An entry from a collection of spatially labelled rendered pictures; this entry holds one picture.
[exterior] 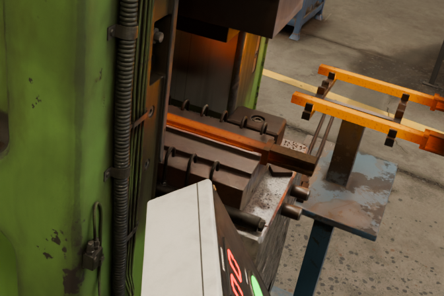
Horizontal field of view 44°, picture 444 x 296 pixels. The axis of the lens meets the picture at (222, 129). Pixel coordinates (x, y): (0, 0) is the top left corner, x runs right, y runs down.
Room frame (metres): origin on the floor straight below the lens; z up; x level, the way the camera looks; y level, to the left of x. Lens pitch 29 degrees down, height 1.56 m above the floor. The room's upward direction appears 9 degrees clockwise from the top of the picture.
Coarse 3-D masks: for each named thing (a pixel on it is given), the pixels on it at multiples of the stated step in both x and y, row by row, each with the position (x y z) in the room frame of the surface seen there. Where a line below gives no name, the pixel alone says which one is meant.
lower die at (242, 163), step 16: (176, 112) 1.05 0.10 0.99; (192, 112) 1.06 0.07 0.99; (176, 128) 0.97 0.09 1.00; (224, 128) 1.02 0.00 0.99; (176, 144) 0.93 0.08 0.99; (192, 144) 0.94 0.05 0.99; (208, 144) 0.95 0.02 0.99; (224, 144) 0.94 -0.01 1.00; (176, 160) 0.89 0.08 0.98; (192, 160) 0.89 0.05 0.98; (208, 160) 0.89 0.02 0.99; (224, 160) 0.90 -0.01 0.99; (240, 160) 0.91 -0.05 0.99; (256, 160) 0.91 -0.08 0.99; (160, 176) 0.87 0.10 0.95; (176, 176) 0.86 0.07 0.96; (192, 176) 0.85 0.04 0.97; (208, 176) 0.85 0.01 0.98; (224, 176) 0.86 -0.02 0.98; (240, 176) 0.86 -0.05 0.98; (256, 176) 0.92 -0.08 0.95; (224, 192) 0.83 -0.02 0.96; (240, 192) 0.82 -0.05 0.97; (240, 208) 0.83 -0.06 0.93
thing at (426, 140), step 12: (300, 96) 1.28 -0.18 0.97; (312, 96) 1.29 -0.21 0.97; (324, 108) 1.25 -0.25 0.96; (336, 108) 1.24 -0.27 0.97; (348, 108) 1.25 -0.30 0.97; (348, 120) 1.23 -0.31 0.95; (360, 120) 1.22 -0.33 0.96; (372, 120) 1.21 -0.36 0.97; (384, 120) 1.22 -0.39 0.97; (384, 132) 1.20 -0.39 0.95; (408, 132) 1.18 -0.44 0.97; (420, 132) 1.19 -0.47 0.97; (432, 132) 1.17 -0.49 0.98; (420, 144) 1.16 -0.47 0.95; (432, 144) 1.16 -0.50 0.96
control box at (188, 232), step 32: (192, 192) 0.51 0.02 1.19; (160, 224) 0.47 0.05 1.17; (192, 224) 0.45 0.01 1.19; (224, 224) 0.48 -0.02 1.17; (160, 256) 0.42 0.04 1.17; (192, 256) 0.40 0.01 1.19; (224, 256) 0.42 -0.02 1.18; (160, 288) 0.37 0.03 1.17; (192, 288) 0.36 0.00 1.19; (224, 288) 0.37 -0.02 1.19
